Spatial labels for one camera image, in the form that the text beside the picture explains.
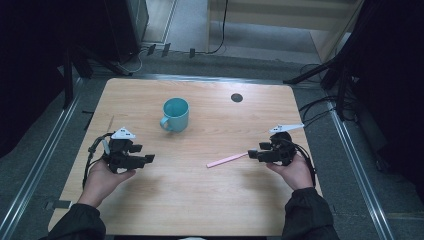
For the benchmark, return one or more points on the pink stick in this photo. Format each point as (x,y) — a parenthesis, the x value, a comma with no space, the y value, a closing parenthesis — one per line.
(226,160)

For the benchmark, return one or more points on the aluminium floor rail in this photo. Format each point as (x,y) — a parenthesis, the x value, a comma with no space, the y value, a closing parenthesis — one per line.
(360,173)
(40,160)

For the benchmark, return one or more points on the person's right hand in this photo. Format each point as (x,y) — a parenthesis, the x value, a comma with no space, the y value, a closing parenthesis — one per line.
(296,175)

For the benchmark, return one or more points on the black metal stand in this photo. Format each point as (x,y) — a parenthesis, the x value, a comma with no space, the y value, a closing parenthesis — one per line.
(68,78)
(338,86)

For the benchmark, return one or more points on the person's left hand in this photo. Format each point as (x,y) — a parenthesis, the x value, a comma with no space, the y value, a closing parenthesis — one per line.
(101,181)

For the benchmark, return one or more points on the grey tape strip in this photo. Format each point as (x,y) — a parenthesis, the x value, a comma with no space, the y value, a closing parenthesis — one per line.
(60,204)

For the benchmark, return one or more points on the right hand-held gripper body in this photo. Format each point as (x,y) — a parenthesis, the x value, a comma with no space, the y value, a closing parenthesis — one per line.
(281,150)

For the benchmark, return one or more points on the black round table grommet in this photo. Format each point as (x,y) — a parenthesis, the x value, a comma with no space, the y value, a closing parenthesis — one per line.
(236,97)

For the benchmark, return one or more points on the teal mug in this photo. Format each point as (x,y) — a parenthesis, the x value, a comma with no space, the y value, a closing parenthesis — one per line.
(175,115)

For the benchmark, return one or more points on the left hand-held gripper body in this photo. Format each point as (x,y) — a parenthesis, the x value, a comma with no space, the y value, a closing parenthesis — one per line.
(120,159)

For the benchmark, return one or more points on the dark curtain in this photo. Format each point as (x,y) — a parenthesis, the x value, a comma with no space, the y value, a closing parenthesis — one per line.
(390,83)
(30,66)

